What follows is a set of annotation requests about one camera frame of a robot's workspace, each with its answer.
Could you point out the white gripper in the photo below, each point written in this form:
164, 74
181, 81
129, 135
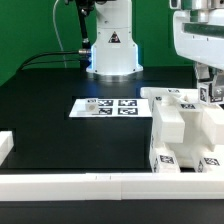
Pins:
203, 43

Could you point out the white chair seat piece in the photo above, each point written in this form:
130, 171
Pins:
184, 150

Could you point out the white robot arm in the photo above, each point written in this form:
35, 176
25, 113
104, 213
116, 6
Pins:
199, 13

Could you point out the white flat back plate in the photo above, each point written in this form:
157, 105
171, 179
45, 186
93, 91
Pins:
113, 108

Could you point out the white front fence rail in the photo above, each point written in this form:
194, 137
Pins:
111, 186

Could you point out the white fence rail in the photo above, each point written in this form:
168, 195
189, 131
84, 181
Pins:
6, 144
111, 186

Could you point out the white left fence rail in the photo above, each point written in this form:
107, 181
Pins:
6, 144

